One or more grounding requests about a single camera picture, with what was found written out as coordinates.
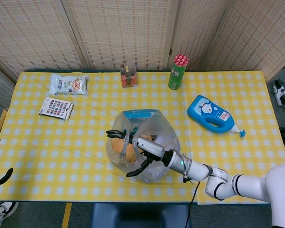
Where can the card box with picture grid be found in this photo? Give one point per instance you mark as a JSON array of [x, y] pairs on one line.
[[55, 108]]

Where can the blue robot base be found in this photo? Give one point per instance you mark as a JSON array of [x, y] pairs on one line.
[[142, 216]]

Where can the yellow white checkered tablecloth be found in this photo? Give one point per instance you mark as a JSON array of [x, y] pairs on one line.
[[61, 154]]

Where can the white snack packet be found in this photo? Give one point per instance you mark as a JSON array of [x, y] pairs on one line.
[[69, 84]]

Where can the lavender white tissue pack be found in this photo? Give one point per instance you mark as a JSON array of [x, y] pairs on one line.
[[167, 142]]

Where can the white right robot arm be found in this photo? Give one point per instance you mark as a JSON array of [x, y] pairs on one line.
[[228, 177]]

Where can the blue flat box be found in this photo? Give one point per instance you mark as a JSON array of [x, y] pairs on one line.
[[139, 114]]

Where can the green snack can, red lid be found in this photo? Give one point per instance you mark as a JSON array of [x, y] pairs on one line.
[[177, 73]]

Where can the orange soft item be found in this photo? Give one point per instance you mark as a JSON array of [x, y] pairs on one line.
[[120, 146]]

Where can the white black sneaker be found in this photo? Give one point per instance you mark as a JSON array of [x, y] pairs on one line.
[[2, 212]]

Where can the clear plastic bag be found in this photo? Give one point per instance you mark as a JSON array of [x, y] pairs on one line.
[[166, 145]]

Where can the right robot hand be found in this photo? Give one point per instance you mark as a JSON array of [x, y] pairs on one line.
[[148, 147]]

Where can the beige woven folding screen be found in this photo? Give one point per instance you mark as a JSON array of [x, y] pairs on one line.
[[123, 31]]

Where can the white power strip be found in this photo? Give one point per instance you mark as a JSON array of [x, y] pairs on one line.
[[280, 92]]

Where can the clear box with red items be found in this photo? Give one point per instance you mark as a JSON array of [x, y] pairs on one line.
[[129, 76]]

